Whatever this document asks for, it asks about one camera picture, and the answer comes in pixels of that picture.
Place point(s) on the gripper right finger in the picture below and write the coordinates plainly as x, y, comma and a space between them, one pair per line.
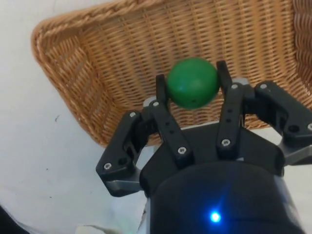
231, 117

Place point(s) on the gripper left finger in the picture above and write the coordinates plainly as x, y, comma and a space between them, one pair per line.
170, 126

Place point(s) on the green ball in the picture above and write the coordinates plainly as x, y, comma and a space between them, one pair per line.
192, 83

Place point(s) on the brown wicker basket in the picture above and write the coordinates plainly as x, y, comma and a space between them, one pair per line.
126, 61

